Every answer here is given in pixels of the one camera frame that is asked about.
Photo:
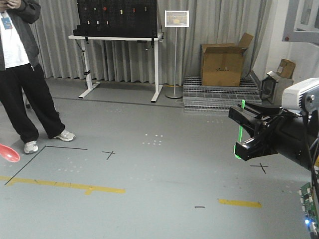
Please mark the standing person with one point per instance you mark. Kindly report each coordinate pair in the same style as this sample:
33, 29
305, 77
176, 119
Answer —
22, 75

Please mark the white standing desk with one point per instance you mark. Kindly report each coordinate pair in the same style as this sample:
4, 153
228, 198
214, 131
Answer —
84, 40

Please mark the grey curtain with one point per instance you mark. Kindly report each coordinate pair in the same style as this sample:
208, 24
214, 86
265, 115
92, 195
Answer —
211, 21

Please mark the metal grating stack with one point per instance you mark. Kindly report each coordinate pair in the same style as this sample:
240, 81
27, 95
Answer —
199, 99

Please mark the green plastic spoon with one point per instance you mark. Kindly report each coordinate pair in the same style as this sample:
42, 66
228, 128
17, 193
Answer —
239, 138

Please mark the sign on metal stand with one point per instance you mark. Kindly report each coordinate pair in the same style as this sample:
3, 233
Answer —
175, 19

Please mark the small cardboard box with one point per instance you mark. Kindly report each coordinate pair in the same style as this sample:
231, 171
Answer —
286, 68

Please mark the grey box appliance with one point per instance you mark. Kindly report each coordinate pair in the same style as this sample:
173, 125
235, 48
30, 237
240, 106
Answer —
272, 87

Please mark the green circuit board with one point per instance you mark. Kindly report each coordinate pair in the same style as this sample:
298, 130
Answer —
309, 209

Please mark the red plastic spoon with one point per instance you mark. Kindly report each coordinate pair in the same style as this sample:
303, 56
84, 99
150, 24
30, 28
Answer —
9, 154

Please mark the black pegboard panel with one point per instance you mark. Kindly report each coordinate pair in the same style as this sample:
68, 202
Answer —
117, 18

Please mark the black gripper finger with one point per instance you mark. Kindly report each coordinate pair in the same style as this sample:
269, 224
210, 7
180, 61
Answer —
257, 146
254, 118

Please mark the large cardboard box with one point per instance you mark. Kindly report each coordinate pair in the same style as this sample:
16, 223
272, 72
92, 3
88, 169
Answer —
222, 64

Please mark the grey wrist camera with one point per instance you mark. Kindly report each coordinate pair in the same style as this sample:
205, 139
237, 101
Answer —
302, 96

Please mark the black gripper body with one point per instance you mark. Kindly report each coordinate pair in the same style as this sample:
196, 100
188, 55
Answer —
289, 135

